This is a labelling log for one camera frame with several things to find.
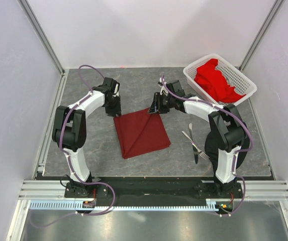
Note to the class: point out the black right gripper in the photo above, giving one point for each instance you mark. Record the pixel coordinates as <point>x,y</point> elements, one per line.
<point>156,106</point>

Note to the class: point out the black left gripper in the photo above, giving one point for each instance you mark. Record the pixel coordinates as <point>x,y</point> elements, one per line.
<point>117,110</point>

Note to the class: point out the dark red cloth napkin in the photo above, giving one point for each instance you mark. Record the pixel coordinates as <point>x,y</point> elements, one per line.
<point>140,132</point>

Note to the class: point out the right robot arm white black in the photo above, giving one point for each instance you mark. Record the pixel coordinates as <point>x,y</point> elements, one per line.
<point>221,119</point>

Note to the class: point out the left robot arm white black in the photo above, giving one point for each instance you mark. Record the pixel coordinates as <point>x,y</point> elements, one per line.
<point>69,129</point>

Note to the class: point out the silver knife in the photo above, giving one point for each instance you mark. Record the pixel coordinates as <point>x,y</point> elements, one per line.
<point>195,150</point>

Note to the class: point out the bright red cloth in basket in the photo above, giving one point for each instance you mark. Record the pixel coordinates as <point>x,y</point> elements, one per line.
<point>213,82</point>

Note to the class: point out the silver fork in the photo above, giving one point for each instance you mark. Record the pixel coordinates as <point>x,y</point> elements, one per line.
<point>201,153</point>

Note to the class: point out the white plastic basket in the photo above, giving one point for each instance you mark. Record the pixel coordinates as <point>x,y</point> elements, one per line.
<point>235,78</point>

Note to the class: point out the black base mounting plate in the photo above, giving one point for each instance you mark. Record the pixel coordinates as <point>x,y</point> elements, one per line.
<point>201,188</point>

